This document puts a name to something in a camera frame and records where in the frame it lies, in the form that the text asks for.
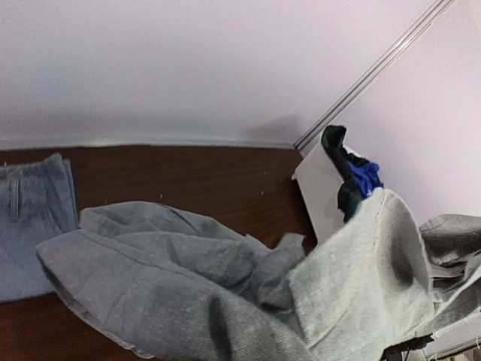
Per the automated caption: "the blue cloth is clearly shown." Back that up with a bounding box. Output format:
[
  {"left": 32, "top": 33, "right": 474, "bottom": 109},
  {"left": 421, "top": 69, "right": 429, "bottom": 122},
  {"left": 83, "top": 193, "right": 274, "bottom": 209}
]
[{"left": 348, "top": 162, "right": 384, "bottom": 199}]

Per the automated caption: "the dark green plaid garment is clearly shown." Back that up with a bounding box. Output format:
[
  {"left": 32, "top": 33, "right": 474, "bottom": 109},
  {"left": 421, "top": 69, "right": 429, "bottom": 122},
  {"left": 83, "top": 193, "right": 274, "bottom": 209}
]
[{"left": 321, "top": 126, "right": 369, "bottom": 223}]

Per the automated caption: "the right aluminium post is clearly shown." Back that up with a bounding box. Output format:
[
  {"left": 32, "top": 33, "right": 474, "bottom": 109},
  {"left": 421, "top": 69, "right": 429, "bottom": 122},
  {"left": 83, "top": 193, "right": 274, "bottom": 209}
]
[{"left": 293, "top": 0, "right": 455, "bottom": 152}]

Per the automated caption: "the grey shirt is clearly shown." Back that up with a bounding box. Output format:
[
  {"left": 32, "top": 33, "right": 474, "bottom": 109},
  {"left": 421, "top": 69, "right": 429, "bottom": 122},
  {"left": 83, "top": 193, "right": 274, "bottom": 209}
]
[{"left": 36, "top": 190, "right": 480, "bottom": 360}]

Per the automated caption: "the light blue denim skirt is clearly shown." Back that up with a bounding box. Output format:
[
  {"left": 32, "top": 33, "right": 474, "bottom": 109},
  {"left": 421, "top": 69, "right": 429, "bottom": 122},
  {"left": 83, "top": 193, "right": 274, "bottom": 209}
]
[{"left": 1, "top": 153, "right": 78, "bottom": 302}]

